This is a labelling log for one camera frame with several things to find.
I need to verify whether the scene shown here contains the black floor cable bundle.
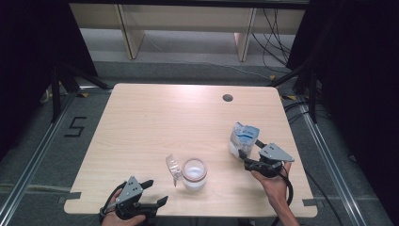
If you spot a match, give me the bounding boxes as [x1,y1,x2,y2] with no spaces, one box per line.
[282,99,332,124]

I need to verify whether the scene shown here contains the beige wooden desk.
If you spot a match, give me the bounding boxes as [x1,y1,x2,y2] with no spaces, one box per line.
[69,3,307,62]

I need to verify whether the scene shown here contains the hand-held gripper cable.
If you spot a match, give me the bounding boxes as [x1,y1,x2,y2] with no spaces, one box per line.
[97,181,128,224]
[272,166,295,226]

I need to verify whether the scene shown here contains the white and blue salt bag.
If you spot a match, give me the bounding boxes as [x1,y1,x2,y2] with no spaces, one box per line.
[228,121,261,158]

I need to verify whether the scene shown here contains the hanging black cable bundle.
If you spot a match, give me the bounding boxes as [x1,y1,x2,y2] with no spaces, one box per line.
[251,8,292,75]

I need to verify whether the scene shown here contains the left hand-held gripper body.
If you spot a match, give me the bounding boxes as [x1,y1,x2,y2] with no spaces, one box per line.
[114,175,158,220]

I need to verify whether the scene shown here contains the person's left hand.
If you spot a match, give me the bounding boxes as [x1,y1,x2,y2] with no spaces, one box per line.
[101,190,147,226]

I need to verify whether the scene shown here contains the right hand-held gripper cable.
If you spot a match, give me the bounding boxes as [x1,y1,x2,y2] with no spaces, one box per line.
[272,166,295,226]

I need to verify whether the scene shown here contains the single black floor cable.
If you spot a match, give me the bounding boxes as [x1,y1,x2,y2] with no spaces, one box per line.
[304,169,343,226]

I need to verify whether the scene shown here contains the black metal stand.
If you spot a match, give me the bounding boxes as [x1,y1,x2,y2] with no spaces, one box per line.
[266,61,320,124]
[50,61,113,123]

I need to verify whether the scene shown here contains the aluminium floor rail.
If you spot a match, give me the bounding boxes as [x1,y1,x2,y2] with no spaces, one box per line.
[0,93,79,222]
[296,96,369,226]

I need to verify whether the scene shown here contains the left hand-held gripper cable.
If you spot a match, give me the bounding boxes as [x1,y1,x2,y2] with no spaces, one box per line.
[97,181,128,224]

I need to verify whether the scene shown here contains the person's right hand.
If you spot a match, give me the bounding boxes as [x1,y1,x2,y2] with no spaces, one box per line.
[250,161,295,207]

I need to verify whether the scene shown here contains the white salt heap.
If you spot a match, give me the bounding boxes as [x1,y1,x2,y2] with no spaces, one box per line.
[185,165,205,186]

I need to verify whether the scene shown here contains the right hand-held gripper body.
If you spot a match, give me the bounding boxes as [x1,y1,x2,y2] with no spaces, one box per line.
[244,142,295,179]

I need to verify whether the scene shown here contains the long grey floor tape strip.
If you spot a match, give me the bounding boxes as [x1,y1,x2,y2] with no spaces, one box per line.
[0,183,72,195]

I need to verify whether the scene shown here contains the black curtain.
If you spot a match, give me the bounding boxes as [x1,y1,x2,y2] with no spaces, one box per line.
[0,0,99,161]
[285,0,399,220]

